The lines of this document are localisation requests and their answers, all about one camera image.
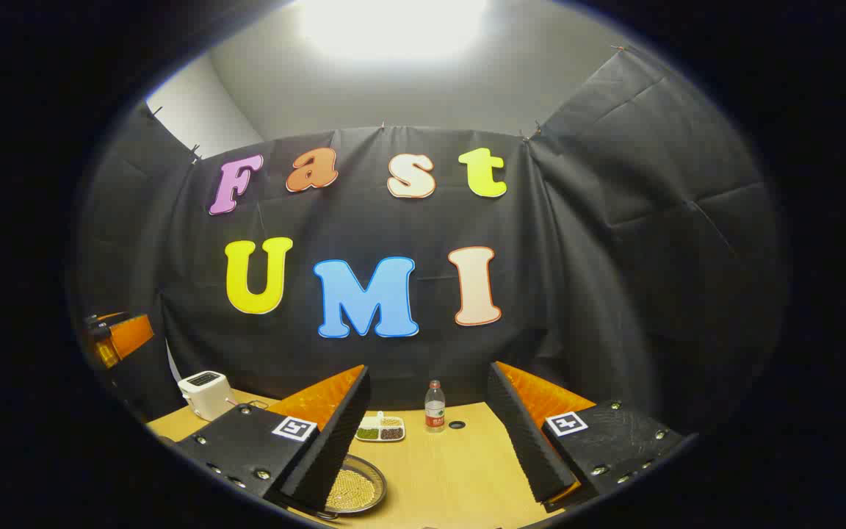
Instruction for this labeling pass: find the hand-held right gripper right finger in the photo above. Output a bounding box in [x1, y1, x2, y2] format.
[487, 361, 688, 513]

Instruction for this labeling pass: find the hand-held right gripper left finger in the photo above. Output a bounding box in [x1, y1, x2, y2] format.
[173, 365, 372, 513]

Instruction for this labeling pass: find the steel pot with black handles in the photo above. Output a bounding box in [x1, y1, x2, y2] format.
[287, 454, 388, 519]

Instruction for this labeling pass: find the pile of soybeans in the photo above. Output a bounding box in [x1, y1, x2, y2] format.
[325, 470, 376, 511]

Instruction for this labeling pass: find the white divided dish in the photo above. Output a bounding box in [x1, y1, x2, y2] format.
[355, 411, 406, 443]

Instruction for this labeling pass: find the clear water bottle red label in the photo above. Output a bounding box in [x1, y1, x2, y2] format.
[424, 380, 447, 433]

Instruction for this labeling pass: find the white toaster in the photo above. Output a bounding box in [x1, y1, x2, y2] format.
[177, 371, 238, 422]

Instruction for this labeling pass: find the ceiling light panel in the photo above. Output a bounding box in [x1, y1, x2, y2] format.
[298, 0, 490, 63]

